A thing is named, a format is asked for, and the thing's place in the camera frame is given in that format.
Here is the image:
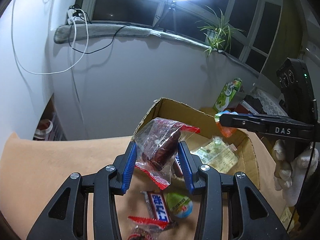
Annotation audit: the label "orange jelly cup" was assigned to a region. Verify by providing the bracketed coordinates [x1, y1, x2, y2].
[214, 109, 239, 138]

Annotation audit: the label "red date snack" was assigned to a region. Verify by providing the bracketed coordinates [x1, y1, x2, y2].
[134, 117, 201, 190]

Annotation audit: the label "small Snickers bar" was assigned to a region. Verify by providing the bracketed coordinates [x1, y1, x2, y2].
[172, 155, 183, 178]

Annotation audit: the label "white gloved right hand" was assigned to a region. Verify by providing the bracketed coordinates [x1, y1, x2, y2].
[272, 140, 319, 207]

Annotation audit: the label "lace covered side table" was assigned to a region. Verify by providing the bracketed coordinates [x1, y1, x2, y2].
[239, 87, 287, 116]

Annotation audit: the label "wrapped sandwich bread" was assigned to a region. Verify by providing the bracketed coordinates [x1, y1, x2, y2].
[191, 137, 238, 174]

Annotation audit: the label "large Snickers bar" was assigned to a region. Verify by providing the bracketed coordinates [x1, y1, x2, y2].
[141, 191, 177, 228]

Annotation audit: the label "green jelly cup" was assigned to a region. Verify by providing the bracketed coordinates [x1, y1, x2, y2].
[166, 192, 193, 218]

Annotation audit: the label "green snack bag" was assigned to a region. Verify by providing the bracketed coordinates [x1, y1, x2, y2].
[213, 77, 242, 113]

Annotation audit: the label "red wrapped dark snack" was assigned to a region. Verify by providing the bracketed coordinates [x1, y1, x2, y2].
[127, 216, 169, 240]

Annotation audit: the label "brown cardboard box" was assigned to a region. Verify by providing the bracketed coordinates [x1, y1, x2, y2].
[132, 98, 260, 188]

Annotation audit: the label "potted spider plant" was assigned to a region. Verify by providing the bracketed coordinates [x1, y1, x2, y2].
[198, 5, 245, 57]

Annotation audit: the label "grey windowsill cloth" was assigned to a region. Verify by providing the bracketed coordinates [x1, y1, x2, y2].
[54, 23, 261, 77]

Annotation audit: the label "white power strip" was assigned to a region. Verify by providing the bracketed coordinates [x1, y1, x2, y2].
[67, 9, 85, 25]

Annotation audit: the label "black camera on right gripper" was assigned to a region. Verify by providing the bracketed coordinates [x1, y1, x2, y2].
[276, 58, 318, 125]

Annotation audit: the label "black cable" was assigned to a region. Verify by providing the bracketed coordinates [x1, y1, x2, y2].
[68, 8, 128, 55]

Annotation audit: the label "white cable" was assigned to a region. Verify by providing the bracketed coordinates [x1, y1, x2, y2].
[11, 0, 90, 75]

